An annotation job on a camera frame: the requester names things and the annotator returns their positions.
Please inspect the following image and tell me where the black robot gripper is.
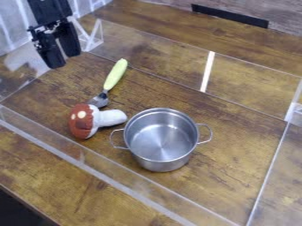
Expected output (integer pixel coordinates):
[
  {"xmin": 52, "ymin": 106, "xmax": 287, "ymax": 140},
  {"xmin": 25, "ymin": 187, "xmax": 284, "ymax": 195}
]
[{"xmin": 26, "ymin": 0, "xmax": 81, "ymax": 69}]

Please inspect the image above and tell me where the green handled metal spoon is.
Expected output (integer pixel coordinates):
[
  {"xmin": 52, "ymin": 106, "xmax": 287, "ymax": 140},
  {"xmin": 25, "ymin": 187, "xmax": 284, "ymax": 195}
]
[{"xmin": 86, "ymin": 58, "xmax": 127, "ymax": 108}]

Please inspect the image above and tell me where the plush brown white mushroom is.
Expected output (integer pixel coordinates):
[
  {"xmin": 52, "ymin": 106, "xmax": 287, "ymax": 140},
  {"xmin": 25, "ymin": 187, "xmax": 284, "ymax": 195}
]
[{"xmin": 68, "ymin": 103, "xmax": 127, "ymax": 139}]

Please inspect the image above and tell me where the stainless steel pot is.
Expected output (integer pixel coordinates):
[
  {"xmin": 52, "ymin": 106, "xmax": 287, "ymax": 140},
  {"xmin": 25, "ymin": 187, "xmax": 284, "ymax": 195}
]
[{"xmin": 109, "ymin": 108, "xmax": 213, "ymax": 172}]

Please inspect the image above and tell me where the black strip on table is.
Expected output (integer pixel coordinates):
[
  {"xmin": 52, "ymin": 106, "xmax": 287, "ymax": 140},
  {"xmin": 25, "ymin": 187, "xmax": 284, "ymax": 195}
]
[{"xmin": 191, "ymin": 4, "xmax": 268, "ymax": 28}]

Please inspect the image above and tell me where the clear acrylic front barrier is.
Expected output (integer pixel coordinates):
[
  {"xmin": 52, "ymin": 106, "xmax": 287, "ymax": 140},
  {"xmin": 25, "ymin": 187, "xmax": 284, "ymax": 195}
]
[{"xmin": 0, "ymin": 104, "xmax": 239, "ymax": 226}]

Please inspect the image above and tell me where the clear acrylic barrier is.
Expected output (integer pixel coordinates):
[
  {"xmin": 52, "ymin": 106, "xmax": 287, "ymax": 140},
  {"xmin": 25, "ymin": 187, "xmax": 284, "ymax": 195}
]
[
  {"xmin": 245, "ymin": 80, "xmax": 302, "ymax": 226},
  {"xmin": 0, "ymin": 104, "xmax": 239, "ymax": 226}
]

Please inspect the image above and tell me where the clear acrylic right barrier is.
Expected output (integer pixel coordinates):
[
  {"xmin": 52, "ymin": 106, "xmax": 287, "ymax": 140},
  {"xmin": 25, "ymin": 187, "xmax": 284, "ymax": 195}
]
[{"xmin": 245, "ymin": 80, "xmax": 302, "ymax": 226}]

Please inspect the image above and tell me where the clear acrylic bracket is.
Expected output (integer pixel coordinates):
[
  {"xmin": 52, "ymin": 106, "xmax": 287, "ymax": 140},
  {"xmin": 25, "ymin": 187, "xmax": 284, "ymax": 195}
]
[{"xmin": 69, "ymin": 17, "xmax": 104, "ymax": 52}]

